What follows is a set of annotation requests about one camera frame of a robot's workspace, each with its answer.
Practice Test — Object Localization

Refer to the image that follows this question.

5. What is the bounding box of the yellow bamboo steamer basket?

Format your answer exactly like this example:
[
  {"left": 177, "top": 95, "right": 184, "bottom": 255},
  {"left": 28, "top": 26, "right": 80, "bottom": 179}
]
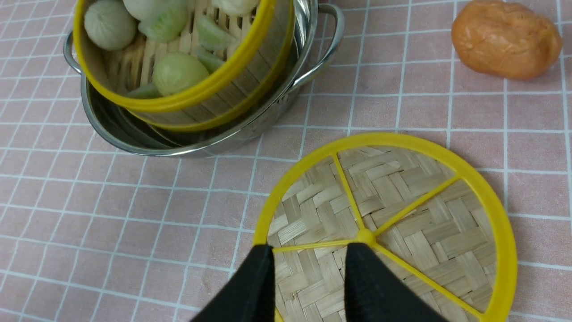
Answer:
[{"left": 73, "top": 0, "right": 295, "bottom": 132}]

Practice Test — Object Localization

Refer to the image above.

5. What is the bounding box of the pale green dumpling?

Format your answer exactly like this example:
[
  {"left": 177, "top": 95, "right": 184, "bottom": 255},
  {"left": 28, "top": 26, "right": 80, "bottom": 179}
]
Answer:
[{"left": 138, "top": 3, "right": 188, "bottom": 42}]

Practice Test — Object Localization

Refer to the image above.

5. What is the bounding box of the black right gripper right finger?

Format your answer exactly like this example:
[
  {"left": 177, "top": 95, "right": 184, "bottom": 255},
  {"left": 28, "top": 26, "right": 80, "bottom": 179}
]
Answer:
[{"left": 345, "top": 243, "right": 445, "bottom": 322}]

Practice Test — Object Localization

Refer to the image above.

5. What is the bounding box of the green round bun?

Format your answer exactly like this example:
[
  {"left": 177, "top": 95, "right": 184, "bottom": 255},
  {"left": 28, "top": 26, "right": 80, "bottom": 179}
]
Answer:
[{"left": 152, "top": 52, "right": 210, "bottom": 97}]

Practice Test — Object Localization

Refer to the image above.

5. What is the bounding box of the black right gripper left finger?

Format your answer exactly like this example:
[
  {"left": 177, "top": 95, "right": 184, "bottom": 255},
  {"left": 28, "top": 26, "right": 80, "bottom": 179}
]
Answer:
[{"left": 191, "top": 244, "right": 275, "bottom": 322}]

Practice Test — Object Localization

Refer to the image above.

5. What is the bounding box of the stainless steel pot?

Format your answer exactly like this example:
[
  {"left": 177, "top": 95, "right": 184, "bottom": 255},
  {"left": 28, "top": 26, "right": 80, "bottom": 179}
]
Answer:
[{"left": 63, "top": 0, "right": 345, "bottom": 157}]

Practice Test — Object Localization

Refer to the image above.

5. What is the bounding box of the white round bun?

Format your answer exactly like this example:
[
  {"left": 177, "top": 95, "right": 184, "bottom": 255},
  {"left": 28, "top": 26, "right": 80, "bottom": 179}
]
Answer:
[
  {"left": 123, "top": 0, "right": 187, "bottom": 21},
  {"left": 84, "top": 0, "right": 138, "bottom": 51}
]

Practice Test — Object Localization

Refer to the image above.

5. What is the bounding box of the yellow woven steamer lid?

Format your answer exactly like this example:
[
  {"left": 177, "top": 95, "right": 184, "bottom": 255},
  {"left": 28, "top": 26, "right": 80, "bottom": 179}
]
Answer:
[{"left": 253, "top": 132, "right": 517, "bottom": 322}]

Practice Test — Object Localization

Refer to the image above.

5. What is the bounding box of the pink checkered tablecloth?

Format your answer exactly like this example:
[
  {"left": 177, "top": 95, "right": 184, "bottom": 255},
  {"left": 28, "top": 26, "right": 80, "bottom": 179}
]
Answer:
[{"left": 0, "top": 0, "right": 571, "bottom": 322}]

